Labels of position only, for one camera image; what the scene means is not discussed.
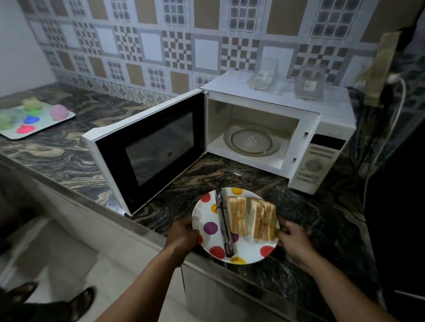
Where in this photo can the clear plastic sandwich package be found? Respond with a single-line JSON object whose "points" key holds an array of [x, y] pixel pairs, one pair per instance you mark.
{"points": [[264, 78], [310, 88]]}

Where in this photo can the triangle sandwich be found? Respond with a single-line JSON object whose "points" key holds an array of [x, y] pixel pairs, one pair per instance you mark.
{"points": [[264, 220], [238, 215]]}

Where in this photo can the person's right forearm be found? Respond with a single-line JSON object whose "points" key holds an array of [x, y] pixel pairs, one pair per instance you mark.
{"points": [[345, 295]]}

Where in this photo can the person's left forearm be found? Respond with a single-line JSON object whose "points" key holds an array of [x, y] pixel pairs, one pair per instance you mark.
{"points": [[139, 292]]}

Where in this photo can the black sandal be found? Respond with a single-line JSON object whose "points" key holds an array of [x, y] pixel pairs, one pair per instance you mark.
{"points": [[81, 303], [21, 292]]}

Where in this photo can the white tray coloured cups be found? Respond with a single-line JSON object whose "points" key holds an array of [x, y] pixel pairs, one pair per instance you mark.
{"points": [[43, 124]]}

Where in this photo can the beige wall power strip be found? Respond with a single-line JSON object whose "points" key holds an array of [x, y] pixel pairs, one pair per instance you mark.
{"points": [[380, 66]]}

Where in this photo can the silver refrigerator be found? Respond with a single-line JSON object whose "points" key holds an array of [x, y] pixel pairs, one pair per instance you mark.
{"points": [[398, 215]]}

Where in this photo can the white microwave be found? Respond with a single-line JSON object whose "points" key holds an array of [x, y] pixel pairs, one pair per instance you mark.
{"points": [[225, 83]]}

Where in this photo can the polka dot plate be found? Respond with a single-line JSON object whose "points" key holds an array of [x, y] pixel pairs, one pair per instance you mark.
{"points": [[210, 229]]}

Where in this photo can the person's left hand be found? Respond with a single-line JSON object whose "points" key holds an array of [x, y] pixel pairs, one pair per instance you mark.
{"points": [[181, 239]]}

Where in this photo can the metal cutlery piece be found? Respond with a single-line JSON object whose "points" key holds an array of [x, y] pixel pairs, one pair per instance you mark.
{"points": [[224, 229]]}

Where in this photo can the glass turntable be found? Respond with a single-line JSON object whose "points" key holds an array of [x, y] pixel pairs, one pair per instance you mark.
{"points": [[252, 141]]}

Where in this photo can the kitchen base cabinet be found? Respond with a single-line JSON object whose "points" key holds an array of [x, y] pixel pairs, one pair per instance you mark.
{"points": [[99, 239]]}

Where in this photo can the person's right hand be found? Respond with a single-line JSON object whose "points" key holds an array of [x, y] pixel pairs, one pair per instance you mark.
{"points": [[297, 243]]}

